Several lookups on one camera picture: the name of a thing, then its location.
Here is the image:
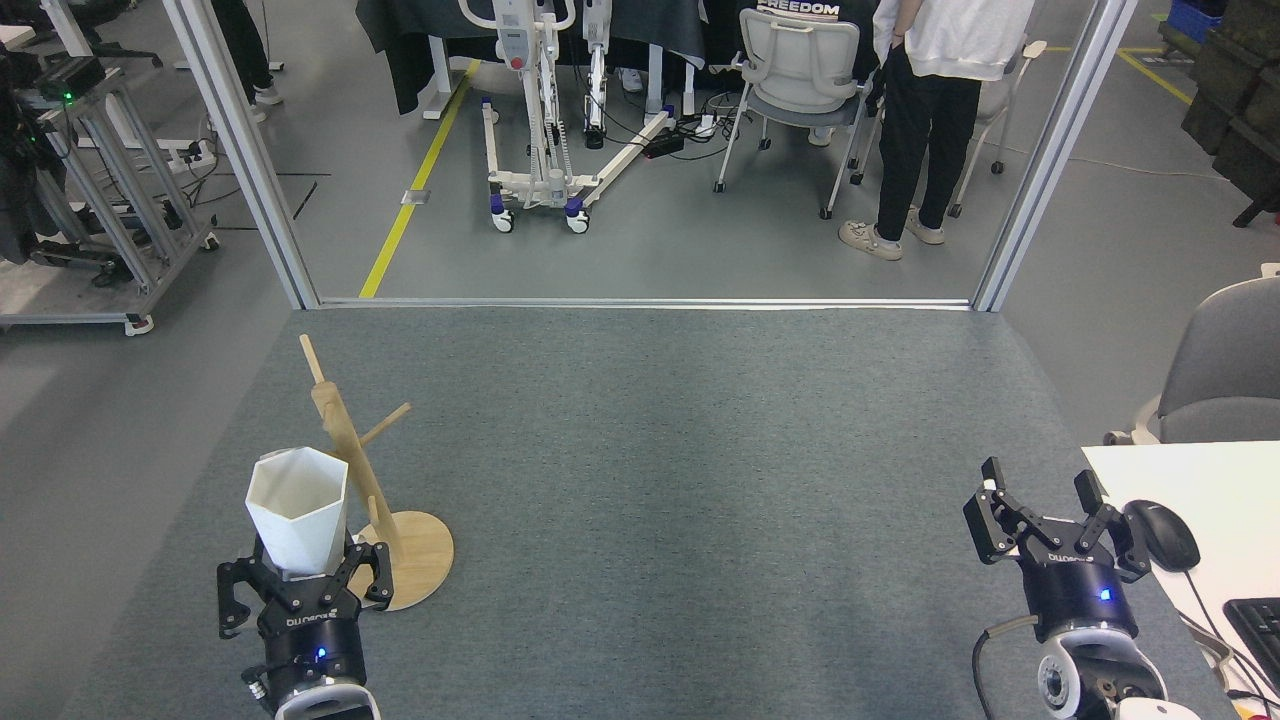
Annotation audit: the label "blue storage bin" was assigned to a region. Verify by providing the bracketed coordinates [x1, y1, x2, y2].
[1168, 0, 1226, 44]

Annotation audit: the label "black keyboard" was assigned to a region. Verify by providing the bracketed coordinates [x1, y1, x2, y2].
[1223, 597, 1280, 691]

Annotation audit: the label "dark stacked crates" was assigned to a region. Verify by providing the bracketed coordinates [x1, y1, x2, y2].
[1181, 0, 1280, 228]

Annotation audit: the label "black cloth covered table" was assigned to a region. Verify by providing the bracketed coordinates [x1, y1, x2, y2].
[356, 0, 711, 116]

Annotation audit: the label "white lift column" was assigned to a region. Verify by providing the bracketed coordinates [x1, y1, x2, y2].
[583, 0, 613, 151]

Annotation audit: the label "wooden cup rack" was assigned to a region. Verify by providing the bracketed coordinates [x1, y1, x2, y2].
[299, 335, 455, 612]

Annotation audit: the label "black computer mouse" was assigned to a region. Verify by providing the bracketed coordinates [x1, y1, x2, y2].
[1125, 499, 1201, 573]

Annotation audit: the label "white desk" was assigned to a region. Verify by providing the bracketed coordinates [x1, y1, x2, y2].
[1082, 441, 1280, 720]

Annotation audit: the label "silver frame post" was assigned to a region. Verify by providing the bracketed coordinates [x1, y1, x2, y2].
[163, 0, 321, 310]
[970, 0, 1141, 313]

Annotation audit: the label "person's legs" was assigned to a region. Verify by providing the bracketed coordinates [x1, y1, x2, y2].
[210, 0, 284, 124]

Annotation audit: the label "grey wheeled chair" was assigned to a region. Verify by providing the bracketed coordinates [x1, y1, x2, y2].
[851, 40, 1048, 219]

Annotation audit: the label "white wheeled stand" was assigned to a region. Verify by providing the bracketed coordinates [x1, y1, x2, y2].
[458, 0, 677, 236]

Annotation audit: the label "white mesh office chair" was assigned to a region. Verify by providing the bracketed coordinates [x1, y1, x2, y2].
[714, 5, 891, 222]

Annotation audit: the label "metal equipment cart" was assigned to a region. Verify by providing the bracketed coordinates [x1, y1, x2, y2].
[0, 45, 221, 337]

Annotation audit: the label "silver frame rail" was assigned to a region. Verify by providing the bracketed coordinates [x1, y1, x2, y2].
[318, 297, 973, 311]

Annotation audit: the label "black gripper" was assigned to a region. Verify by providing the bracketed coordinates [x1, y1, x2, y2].
[216, 540, 395, 703]
[963, 457, 1154, 644]

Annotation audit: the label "grey upholstered chair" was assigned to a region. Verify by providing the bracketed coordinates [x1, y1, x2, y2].
[1104, 277, 1280, 447]

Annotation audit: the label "person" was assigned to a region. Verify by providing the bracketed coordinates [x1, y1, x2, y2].
[838, 0, 1041, 262]

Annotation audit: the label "white faceted cup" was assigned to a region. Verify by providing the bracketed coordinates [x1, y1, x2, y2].
[245, 447, 350, 581]

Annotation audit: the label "black mouse cable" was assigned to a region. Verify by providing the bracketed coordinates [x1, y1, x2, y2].
[1180, 568, 1280, 701]

